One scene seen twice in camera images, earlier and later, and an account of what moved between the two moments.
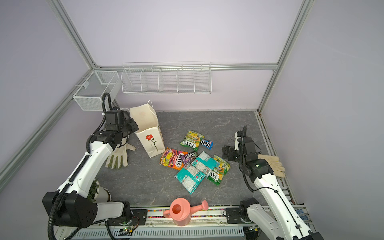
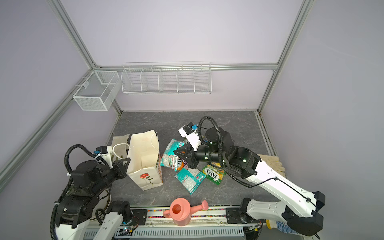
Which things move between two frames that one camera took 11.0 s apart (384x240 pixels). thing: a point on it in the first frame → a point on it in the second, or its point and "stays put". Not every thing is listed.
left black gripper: (134, 127) → (121, 169)
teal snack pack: (204, 164) → (169, 158)
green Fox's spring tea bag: (218, 174) stays put
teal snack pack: (190, 177) stays put
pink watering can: (181, 211) stays put
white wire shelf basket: (191, 77) stays put
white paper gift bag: (146, 117) → (144, 166)
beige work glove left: (119, 156) stays put
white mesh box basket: (89, 96) stays put
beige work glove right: (275, 164) stays put
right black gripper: (230, 149) → (187, 150)
